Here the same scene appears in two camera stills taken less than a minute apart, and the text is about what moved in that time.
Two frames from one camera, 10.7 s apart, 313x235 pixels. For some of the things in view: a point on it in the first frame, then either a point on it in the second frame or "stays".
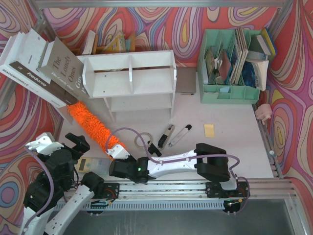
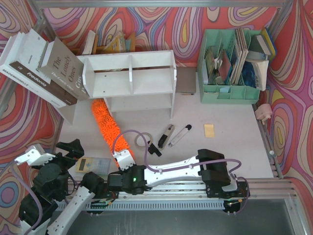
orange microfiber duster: x=99 y=131 to x=109 y=127
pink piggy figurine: x=263 y=112 stays
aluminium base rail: x=185 y=196 stays
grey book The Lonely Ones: x=61 y=66 stays
